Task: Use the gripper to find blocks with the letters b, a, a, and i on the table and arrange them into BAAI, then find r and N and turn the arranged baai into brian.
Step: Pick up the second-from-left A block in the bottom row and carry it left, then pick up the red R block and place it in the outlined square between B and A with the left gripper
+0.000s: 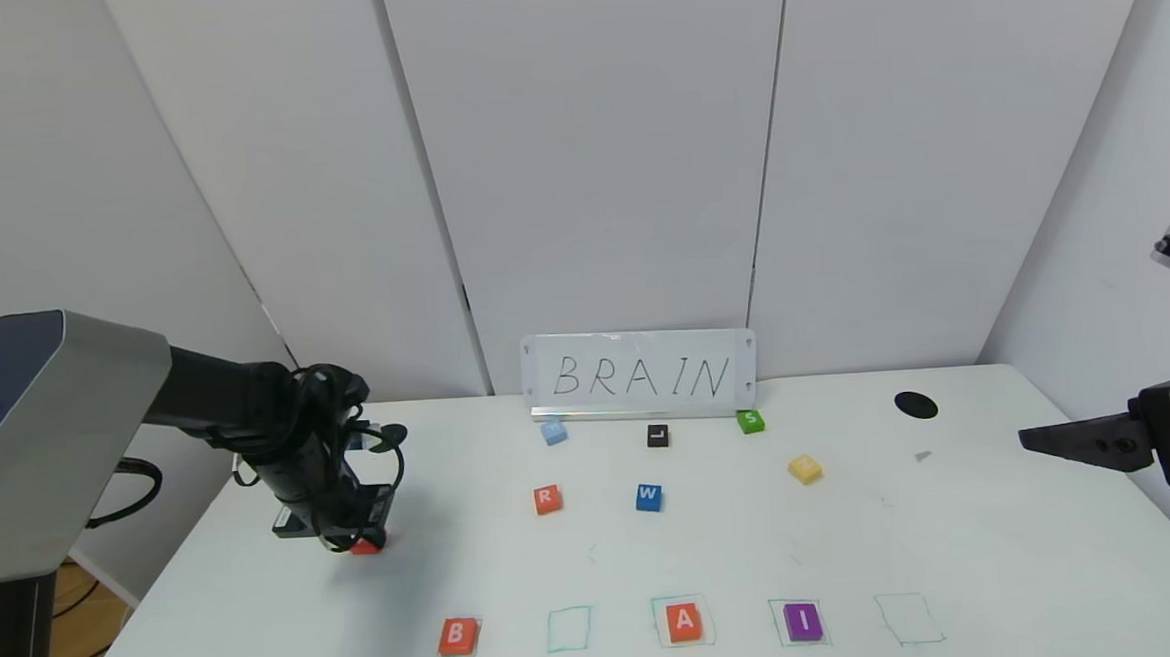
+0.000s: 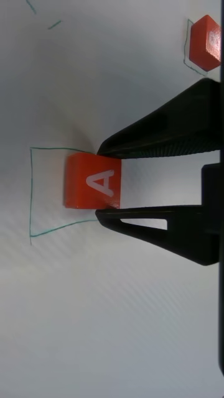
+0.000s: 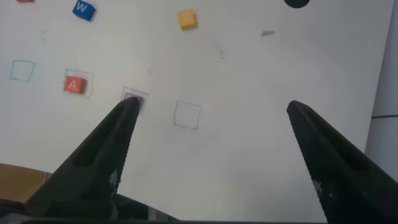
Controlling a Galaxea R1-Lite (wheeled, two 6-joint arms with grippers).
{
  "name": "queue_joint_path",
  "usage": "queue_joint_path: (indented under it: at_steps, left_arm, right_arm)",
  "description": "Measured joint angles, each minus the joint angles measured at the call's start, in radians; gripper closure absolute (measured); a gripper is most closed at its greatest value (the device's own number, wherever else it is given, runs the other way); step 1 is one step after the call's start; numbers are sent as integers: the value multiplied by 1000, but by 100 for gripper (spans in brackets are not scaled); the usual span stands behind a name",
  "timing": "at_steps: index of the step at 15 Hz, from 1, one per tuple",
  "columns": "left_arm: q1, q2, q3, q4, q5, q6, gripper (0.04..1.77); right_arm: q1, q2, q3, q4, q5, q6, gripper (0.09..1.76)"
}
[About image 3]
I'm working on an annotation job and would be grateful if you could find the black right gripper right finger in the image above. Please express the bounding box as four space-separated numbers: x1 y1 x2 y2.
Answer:
286 100 398 224

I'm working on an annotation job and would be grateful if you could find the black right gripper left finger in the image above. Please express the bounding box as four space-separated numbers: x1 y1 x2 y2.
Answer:
25 96 140 220

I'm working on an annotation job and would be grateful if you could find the yellow N letter block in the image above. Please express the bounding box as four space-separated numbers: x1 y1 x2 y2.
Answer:
177 9 197 31

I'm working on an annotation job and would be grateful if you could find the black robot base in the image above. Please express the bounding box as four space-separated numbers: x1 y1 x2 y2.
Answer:
0 193 183 222

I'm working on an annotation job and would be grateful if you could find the purple I letter block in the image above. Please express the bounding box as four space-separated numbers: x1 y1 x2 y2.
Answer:
123 92 146 113

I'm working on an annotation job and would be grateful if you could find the orange A letter block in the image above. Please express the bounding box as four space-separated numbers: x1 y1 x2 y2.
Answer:
63 75 88 95

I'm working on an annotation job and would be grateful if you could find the blue W letter block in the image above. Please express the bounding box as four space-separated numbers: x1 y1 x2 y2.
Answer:
72 0 96 22

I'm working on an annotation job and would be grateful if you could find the black round table grommet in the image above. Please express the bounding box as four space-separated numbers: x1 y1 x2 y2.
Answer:
283 0 311 9

